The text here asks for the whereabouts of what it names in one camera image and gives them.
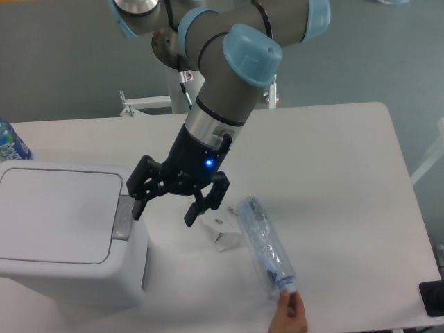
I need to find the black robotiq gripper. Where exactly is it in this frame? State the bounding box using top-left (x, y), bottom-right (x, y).
top-left (126, 126), bottom-right (232, 227)

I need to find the crushed clear plastic bottle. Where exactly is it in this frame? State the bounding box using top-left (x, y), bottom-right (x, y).
top-left (237, 196), bottom-right (297, 294)

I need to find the white push-lid trash can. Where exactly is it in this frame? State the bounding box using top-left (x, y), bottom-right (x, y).
top-left (1, 160), bottom-right (151, 307)

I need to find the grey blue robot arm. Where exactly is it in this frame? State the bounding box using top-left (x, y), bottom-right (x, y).
top-left (108, 1), bottom-right (331, 226)

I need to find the bare human hand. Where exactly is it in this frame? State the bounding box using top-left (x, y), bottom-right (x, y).
top-left (268, 289), bottom-right (308, 333)

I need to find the crumpled white paper carton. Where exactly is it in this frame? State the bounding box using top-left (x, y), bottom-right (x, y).
top-left (193, 204), bottom-right (243, 253)

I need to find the blue labelled drink bottle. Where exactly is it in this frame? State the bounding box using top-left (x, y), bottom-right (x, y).
top-left (1, 119), bottom-right (33, 162)

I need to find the black device at table edge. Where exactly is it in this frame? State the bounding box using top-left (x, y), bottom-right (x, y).
top-left (419, 280), bottom-right (443, 318)

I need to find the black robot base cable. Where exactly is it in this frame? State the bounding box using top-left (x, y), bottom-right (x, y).
top-left (176, 53), bottom-right (194, 109)

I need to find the white frame at right edge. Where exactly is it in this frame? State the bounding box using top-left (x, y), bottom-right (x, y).
top-left (410, 118), bottom-right (443, 186)

